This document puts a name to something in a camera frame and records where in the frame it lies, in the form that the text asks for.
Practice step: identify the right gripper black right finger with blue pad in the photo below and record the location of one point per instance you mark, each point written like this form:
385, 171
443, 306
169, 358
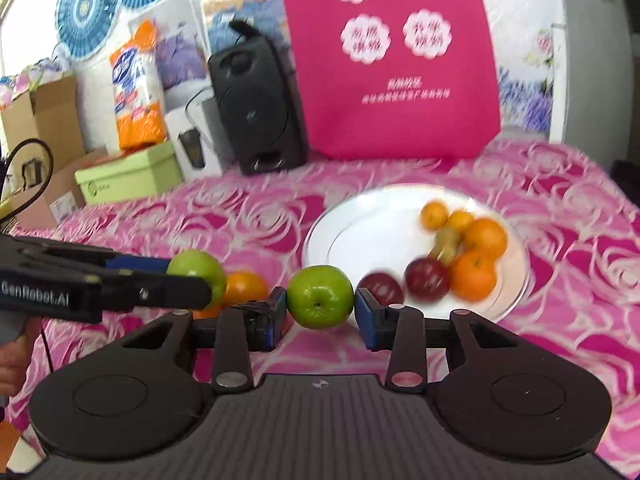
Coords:
407, 333

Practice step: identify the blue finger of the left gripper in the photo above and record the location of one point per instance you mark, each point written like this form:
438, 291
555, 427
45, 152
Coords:
137, 263

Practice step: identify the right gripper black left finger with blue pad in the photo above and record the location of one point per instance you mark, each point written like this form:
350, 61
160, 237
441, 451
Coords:
255, 326

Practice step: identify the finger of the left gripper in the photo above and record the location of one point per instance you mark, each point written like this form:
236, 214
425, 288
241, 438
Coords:
124, 290

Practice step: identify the dark red plum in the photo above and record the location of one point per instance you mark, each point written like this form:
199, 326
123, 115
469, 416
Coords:
383, 287
427, 279

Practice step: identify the small kiwi fruit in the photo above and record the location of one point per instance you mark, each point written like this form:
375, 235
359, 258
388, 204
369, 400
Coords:
446, 246

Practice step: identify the small orange tangerine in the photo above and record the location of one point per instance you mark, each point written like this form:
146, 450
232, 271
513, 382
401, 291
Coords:
434, 216
459, 220

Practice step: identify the person's left hand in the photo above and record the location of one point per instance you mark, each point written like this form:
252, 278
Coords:
15, 358

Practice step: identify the orange red peach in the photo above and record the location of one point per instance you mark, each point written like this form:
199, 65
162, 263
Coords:
242, 286

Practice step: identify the orange tangerine front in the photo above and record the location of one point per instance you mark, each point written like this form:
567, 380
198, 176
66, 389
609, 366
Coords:
473, 276

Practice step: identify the green shoe box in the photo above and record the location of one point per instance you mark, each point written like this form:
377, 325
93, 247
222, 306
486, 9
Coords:
146, 173

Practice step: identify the white round plate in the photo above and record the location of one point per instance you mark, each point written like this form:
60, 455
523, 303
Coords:
380, 230

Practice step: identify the white box with cup picture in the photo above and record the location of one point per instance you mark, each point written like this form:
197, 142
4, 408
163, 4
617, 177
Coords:
198, 141

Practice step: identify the orange tangerine rear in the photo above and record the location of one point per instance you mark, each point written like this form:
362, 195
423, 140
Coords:
486, 236

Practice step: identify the cardboard box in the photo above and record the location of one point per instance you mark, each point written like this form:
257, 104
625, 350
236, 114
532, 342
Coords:
44, 170

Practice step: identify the pink rose tablecloth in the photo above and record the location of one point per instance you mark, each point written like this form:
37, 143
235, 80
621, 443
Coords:
581, 233

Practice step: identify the orange white snack bag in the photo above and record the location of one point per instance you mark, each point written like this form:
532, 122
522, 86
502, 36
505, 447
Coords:
139, 106

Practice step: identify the black speaker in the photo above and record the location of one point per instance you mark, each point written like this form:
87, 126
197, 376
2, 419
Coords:
256, 107

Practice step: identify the bedding poster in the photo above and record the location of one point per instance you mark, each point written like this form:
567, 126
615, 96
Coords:
181, 48

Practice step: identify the blue paper fan left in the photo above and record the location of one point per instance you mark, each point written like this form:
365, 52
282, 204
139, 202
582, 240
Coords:
85, 25

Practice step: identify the pink tote bag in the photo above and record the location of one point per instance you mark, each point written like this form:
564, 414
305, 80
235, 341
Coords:
395, 78

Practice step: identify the floral wall curtain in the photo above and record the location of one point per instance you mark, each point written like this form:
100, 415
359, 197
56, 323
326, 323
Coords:
521, 33

